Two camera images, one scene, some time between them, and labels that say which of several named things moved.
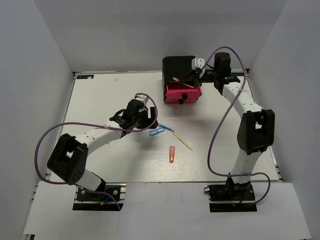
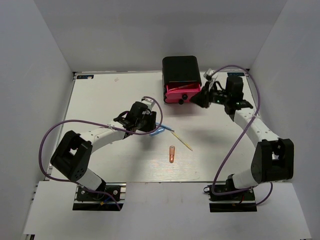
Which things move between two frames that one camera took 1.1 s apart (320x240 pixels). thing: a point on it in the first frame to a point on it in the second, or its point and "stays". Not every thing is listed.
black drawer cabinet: (178, 69) stays
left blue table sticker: (85, 76) stays
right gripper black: (198, 79) to (203, 98)
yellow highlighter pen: (181, 140) stays
